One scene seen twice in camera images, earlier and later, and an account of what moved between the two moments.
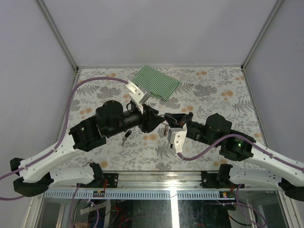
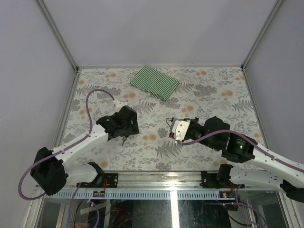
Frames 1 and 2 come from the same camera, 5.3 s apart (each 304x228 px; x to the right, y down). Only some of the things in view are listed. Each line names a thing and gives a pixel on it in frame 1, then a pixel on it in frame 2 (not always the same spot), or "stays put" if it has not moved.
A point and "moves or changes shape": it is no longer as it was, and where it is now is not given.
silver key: (123, 139) stays put
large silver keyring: (166, 129) moves or changes shape
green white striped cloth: (160, 85) stays put
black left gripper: (149, 119) -> (134, 129)
